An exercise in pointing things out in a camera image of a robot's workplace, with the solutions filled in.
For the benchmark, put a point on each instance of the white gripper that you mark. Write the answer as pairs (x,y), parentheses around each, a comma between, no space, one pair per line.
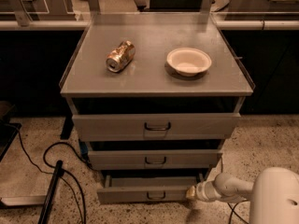
(201,191)

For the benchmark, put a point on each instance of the grey bottom drawer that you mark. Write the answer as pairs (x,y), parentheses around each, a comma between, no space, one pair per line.
(150,189)

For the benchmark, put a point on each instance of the grey drawer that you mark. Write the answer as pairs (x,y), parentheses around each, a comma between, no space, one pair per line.
(150,189)
(133,127)
(154,159)

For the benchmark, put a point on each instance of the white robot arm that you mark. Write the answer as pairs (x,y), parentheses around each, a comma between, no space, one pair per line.
(273,196)

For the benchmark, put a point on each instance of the grey middle drawer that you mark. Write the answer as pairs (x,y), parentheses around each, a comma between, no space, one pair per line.
(154,159)

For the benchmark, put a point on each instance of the grey top drawer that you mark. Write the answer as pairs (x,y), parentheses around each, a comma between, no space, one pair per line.
(133,127)

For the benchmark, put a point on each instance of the grey drawer cabinet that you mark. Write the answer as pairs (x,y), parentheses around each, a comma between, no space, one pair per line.
(149,85)

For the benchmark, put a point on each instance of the white paper bowl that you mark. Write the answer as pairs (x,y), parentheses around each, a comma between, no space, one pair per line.
(188,62)

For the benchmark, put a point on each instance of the black floor bar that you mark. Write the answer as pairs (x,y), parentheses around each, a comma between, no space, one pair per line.
(58,171)

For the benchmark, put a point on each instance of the crushed gold soda can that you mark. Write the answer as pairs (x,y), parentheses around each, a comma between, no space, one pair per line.
(120,57)

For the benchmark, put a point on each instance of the dark tray left edge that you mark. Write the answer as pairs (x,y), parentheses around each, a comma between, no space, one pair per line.
(7,134)

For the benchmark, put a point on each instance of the white horizontal rail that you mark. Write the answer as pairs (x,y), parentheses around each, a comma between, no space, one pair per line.
(222,25)

